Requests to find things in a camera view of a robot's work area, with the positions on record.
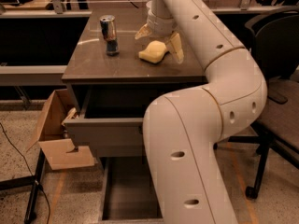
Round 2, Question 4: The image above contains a yellow sponge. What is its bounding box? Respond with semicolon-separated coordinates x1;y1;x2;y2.
138;40;168;63

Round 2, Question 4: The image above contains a black office chair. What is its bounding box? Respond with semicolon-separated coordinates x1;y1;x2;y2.
213;6;299;200

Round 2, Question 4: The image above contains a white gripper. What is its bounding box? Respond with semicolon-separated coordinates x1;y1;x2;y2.
135;9;184;63

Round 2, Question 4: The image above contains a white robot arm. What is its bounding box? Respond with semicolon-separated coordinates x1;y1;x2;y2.
143;0;267;224

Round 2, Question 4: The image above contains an open cardboard box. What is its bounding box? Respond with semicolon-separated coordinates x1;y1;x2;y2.
27;89;95;170

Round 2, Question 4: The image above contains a grey bottom drawer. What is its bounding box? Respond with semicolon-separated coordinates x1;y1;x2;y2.
98;156;164;224

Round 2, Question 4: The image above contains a grey drawer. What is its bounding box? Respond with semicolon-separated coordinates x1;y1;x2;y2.
90;144;144;158
66;85;152;148
98;156;164;224

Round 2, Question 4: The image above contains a grey drawer cabinet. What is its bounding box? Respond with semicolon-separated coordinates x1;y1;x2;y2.
61;7;213;163

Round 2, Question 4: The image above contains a black floor cable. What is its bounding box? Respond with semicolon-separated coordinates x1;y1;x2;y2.
0;121;52;224

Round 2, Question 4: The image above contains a white bowl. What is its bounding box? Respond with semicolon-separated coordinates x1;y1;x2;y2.
146;0;151;16

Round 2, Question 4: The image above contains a black stand leg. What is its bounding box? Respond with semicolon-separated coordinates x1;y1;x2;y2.
0;151;45;224

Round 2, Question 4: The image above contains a grey top drawer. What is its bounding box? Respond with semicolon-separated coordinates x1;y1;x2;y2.
66;85;152;148

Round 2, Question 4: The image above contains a grey middle drawer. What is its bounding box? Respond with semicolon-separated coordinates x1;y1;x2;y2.
90;144;144;158

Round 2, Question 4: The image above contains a silver blue drink can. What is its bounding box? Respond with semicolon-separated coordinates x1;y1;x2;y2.
100;15;119;56

